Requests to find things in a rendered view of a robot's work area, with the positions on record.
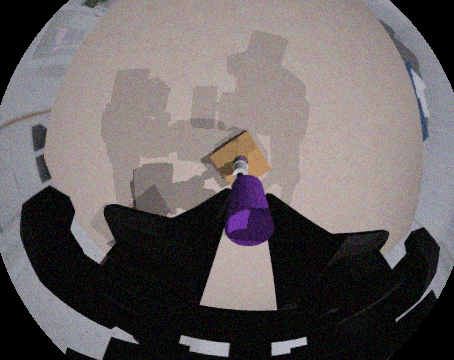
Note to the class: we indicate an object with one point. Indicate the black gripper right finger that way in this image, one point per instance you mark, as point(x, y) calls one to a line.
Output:
point(302, 252)

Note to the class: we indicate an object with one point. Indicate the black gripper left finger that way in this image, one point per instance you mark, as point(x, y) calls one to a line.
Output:
point(191, 238)

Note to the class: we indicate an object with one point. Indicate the tan wooden block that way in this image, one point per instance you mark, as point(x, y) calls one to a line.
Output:
point(241, 146)

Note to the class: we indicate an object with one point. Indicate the purple marker cap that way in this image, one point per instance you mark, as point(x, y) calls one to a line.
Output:
point(249, 220)

